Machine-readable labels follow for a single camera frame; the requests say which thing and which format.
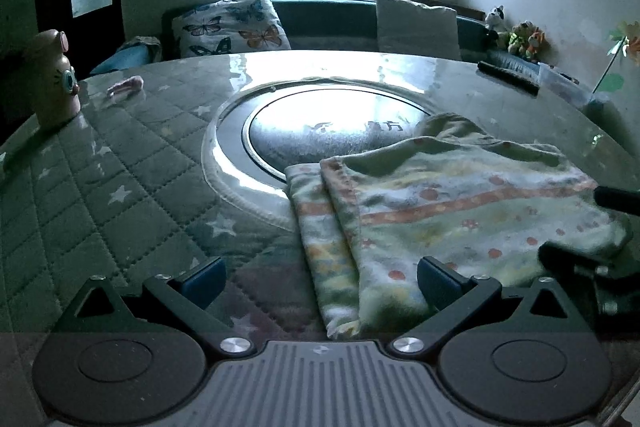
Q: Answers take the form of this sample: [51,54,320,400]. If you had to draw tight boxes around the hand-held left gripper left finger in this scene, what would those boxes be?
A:
[74,255,254,356]

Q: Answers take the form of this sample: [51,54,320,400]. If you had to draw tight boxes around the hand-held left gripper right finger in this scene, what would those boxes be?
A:
[390,256,599,358]

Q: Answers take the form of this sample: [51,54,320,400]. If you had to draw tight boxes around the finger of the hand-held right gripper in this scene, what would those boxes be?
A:
[537,241,640,334]
[594,186,640,212]

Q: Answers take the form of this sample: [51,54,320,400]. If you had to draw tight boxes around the pale printed pants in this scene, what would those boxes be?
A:
[284,113,632,341]

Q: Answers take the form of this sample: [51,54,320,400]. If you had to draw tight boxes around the clear plastic storage box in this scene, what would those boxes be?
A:
[537,64,594,106]

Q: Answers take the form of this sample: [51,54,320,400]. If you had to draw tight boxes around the paper pinwheel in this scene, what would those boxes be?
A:
[592,22,640,94]

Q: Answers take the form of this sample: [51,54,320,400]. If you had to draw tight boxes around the black remote control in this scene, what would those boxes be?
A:
[476,61,541,96]

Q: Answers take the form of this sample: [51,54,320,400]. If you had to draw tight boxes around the orange plush toy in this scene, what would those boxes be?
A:
[525,28,547,64]

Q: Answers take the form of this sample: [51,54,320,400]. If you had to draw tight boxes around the blue cushion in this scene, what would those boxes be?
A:
[90,36,164,76]

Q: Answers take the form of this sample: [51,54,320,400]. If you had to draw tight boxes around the plain white pillow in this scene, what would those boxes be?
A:
[375,0,462,60]

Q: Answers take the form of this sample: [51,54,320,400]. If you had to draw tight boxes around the butterfly print pillow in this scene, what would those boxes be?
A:
[171,0,292,59]

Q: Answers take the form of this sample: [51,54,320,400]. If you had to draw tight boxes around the teal sofa bench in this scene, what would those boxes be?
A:
[90,0,551,76]

